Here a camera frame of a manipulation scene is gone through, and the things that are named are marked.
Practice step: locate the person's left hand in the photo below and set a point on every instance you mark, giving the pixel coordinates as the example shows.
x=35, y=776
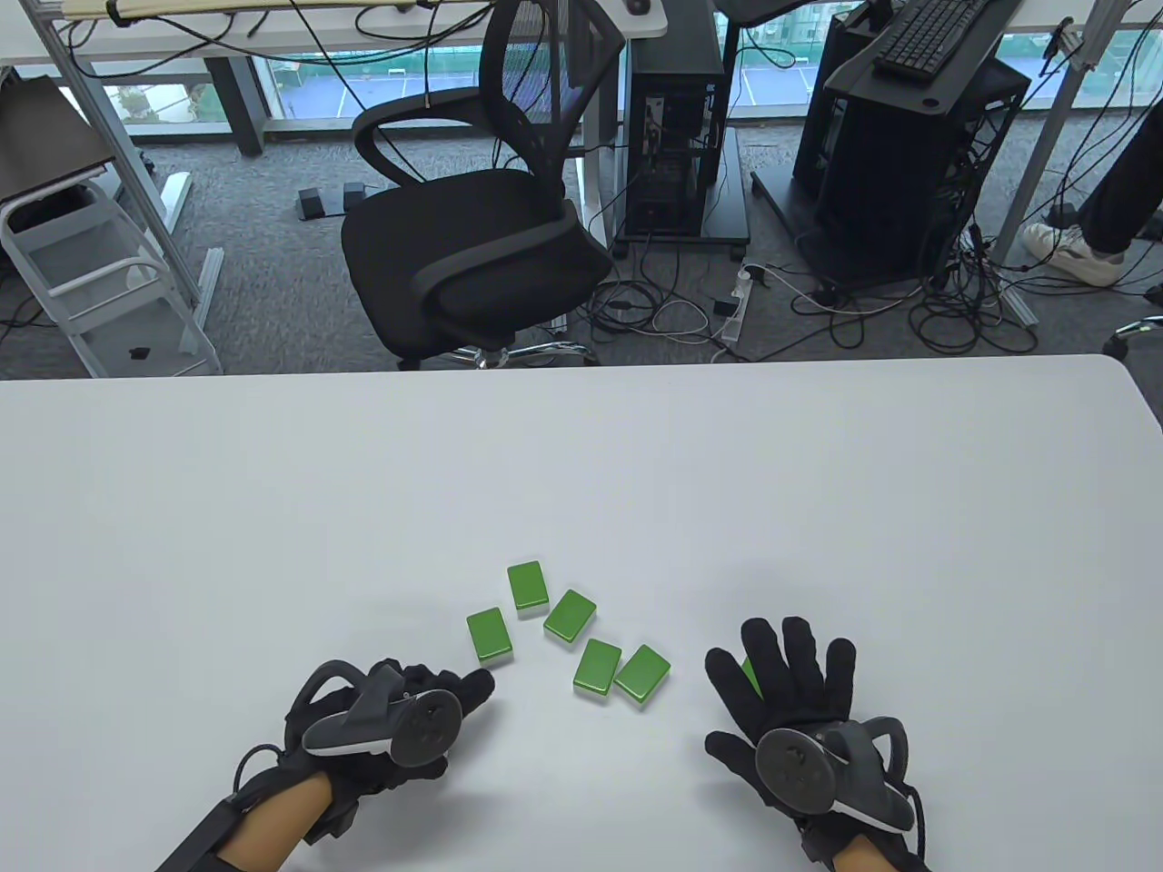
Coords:
x=472, y=686

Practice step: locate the person's right hand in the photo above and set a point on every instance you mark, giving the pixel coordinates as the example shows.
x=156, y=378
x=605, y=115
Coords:
x=790, y=677

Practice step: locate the single green-backed mahjong tile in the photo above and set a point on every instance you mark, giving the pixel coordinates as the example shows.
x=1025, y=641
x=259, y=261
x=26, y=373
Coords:
x=750, y=677

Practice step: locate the group of green mahjong tiles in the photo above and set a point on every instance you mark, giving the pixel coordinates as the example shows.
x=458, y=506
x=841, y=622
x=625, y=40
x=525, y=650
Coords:
x=491, y=634

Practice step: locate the person's right forearm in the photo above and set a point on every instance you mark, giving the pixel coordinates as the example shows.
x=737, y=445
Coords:
x=859, y=858

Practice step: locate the person's left forearm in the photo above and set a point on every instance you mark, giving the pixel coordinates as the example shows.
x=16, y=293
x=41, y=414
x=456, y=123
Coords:
x=263, y=827

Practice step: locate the grey round hand-mounted controller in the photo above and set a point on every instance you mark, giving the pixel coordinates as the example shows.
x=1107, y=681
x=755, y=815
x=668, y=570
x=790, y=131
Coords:
x=418, y=727
x=790, y=767

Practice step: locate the white power strip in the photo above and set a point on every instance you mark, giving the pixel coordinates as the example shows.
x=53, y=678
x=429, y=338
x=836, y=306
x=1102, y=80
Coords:
x=736, y=309

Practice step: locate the black mesh office chair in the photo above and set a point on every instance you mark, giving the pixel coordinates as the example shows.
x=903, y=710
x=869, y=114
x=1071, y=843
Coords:
x=472, y=236

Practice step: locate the black wheeled tower stand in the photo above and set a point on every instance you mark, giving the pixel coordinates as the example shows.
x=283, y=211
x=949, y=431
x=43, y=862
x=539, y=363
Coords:
x=727, y=218

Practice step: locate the white metal step stool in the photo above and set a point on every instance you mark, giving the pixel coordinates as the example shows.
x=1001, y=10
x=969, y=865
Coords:
x=127, y=341

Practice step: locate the chrome chair base leg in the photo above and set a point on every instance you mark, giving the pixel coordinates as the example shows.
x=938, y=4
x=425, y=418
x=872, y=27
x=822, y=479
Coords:
x=1136, y=329

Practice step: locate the black foot pedal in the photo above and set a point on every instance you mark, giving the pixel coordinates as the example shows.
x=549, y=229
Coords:
x=354, y=195
x=312, y=203

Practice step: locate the black computer tower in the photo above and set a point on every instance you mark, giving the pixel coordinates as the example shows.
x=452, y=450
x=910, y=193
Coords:
x=677, y=109

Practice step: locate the black desk top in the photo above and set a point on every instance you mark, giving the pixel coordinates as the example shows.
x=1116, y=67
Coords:
x=909, y=91

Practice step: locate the black keyboard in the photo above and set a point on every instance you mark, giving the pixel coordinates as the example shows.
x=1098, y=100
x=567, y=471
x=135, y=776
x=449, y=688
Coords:
x=931, y=36

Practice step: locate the dark grey flat board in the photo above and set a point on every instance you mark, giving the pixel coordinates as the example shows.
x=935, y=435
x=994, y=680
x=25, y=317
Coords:
x=41, y=136

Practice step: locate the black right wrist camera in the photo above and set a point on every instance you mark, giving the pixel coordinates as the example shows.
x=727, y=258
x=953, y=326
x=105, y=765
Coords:
x=818, y=840

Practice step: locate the aluminium frame post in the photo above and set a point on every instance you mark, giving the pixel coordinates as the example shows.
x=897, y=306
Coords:
x=118, y=154
x=1045, y=145

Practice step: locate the black clamp-mounted camera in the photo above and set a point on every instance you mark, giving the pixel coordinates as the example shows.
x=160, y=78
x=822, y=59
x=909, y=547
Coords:
x=1063, y=41

